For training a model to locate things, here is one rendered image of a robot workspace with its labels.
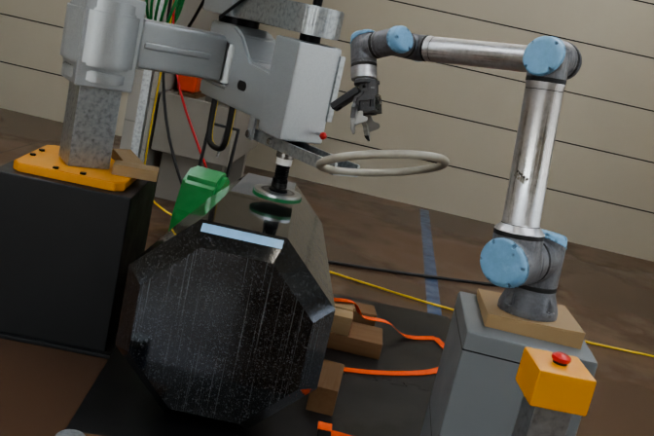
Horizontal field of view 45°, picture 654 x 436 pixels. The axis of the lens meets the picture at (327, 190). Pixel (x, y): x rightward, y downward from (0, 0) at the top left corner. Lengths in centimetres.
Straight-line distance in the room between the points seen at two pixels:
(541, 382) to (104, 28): 251
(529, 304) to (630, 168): 610
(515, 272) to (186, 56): 204
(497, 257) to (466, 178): 596
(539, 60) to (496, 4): 588
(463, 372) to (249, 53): 185
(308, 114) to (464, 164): 506
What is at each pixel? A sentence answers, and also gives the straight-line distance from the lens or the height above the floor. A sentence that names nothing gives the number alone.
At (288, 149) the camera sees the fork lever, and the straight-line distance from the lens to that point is 333.
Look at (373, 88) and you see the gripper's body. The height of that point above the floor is 146.
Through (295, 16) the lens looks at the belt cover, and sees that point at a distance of 333.
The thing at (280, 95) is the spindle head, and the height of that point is 131.
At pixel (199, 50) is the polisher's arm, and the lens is 381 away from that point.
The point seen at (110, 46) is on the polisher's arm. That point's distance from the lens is 357.
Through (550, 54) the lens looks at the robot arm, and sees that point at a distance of 235.
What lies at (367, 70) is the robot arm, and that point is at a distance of 271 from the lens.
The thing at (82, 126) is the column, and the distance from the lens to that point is 368.
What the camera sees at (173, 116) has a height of 70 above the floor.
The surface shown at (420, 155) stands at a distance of 271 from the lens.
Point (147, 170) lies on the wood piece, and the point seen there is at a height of 83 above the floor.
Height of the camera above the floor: 164
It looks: 12 degrees down
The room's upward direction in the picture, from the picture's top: 13 degrees clockwise
